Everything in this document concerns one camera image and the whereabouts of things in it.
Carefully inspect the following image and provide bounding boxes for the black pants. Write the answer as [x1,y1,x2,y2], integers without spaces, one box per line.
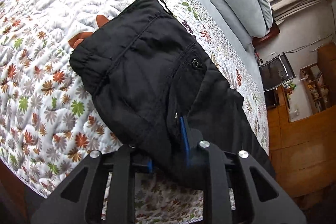
[69,0,275,189]

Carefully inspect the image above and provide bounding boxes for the wooden cabinet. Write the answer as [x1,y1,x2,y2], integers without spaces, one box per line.
[268,42,335,198]

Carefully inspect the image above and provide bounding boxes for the black mesh office chair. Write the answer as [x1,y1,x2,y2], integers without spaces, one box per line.
[259,52,295,92]

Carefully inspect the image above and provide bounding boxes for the wooden shelf with items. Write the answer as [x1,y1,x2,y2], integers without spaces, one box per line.
[299,63,333,114]

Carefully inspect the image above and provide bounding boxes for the floral quilted bedspread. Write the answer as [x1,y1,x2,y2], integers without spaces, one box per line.
[0,0,270,224]

